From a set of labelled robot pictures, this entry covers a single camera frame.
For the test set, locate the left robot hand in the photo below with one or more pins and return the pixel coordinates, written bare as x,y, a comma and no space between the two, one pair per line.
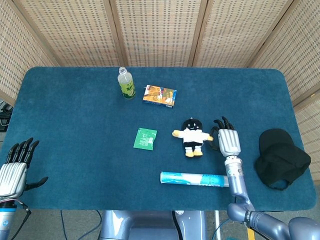
12,176

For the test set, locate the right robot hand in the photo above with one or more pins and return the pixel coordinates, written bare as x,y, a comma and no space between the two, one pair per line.
227,141

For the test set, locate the black-headed plush doll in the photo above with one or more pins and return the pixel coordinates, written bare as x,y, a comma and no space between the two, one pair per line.
192,137

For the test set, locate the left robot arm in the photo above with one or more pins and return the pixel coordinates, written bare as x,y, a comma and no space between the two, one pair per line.
6,220

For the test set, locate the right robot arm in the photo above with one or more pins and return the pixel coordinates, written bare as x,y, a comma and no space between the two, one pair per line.
250,200

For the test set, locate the blue and white plastic tube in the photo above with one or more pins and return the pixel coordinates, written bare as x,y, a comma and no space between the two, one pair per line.
192,178

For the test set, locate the black baseball cap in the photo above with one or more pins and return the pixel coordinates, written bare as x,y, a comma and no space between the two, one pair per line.
281,157

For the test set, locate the black equipment behind screen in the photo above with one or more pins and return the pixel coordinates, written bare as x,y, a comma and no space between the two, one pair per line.
5,116

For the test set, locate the orange and blue snack box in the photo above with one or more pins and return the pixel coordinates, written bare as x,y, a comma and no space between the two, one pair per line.
160,96

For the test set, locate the green sachet packet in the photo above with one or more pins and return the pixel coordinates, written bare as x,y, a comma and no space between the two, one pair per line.
145,139

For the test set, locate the white table leg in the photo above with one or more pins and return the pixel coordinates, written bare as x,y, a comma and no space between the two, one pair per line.
218,225

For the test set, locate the blue table mat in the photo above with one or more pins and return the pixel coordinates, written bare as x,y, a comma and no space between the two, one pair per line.
100,150

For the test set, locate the grey robot torso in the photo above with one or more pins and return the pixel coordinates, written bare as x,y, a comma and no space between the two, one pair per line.
152,225

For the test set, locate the clear plastic drink bottle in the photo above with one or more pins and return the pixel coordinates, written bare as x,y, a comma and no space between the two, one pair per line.
126,86

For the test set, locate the woven bamboo folding screen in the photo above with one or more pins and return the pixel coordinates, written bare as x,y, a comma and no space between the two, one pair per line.
160,30

